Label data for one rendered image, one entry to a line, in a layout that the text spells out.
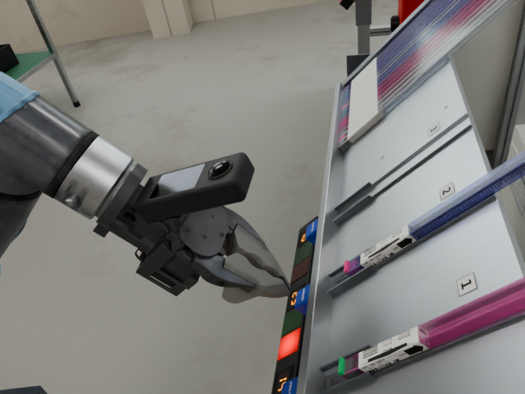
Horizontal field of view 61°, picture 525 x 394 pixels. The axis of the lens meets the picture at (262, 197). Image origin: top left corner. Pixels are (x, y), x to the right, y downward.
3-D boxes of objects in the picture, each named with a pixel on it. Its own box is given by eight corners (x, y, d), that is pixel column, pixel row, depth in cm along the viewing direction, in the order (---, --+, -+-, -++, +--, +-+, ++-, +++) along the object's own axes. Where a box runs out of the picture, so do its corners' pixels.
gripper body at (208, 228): (201, 250, 54) (113, 195, 50) (241, 213, 48) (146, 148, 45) (180, 302, 48) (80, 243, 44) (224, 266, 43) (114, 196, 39)
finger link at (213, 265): (251, 270, 48) (186, 227, 46) (262, 263, 47) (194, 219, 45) (243, 306, 45) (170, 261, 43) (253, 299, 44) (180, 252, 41)
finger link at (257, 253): (268, 287, 54) (206, 248, 52) (299, 266, 51) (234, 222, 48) (263, 308, 52) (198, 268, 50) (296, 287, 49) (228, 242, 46)
